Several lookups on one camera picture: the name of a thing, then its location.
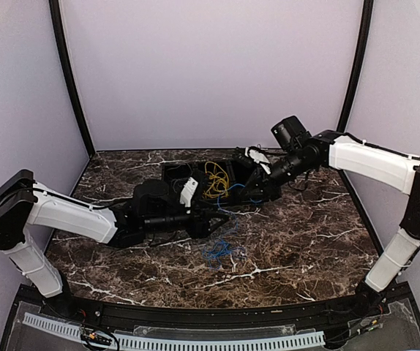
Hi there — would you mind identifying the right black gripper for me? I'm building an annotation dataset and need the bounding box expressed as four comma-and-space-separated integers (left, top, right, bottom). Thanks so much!
239, 148, 315, 200

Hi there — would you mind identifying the blue cable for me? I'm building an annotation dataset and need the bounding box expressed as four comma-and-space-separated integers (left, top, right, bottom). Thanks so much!
202, 182, 266, 271

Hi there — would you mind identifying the yellow cable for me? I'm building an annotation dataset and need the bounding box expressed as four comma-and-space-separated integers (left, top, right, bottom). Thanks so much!
202, 160, 231, 200

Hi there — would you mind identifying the black three-compartment bin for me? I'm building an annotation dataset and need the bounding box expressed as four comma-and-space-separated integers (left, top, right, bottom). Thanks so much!
162, 159, 267, 207

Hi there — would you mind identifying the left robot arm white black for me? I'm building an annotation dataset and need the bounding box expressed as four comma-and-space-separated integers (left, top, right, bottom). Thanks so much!
0, 170, 229, 319

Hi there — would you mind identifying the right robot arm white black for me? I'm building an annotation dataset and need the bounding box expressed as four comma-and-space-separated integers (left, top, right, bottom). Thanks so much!
244, 116, 420, 317

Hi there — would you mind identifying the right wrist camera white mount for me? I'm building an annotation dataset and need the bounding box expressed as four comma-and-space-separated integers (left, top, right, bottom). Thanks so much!
233, 146, 271, 175

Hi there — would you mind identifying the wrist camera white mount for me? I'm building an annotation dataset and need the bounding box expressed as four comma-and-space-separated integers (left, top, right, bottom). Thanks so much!
179, 177, 199, 214
233, 146, 271, 175

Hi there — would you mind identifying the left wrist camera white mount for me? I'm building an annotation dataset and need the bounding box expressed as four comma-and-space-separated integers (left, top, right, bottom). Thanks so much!
179, 177, 199, 214

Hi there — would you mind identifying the right black frame post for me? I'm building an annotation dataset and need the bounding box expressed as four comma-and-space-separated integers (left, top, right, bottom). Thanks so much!
336, 0, 375, 132

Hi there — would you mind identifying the black frame post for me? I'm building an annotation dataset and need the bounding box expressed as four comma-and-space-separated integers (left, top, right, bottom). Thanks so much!
336, 0, 375, 132
48, 0, 96, 158

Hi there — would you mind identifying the white slotted cable duct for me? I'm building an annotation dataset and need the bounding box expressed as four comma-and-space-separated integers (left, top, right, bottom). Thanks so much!
22, 312, 325, 350

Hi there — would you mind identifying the black front rail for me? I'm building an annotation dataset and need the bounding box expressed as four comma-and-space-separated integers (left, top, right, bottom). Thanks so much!
15, 283, 390, 332

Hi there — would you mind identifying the left black frame post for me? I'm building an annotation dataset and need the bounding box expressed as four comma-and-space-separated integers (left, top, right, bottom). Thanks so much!
48, 0, 96, 158

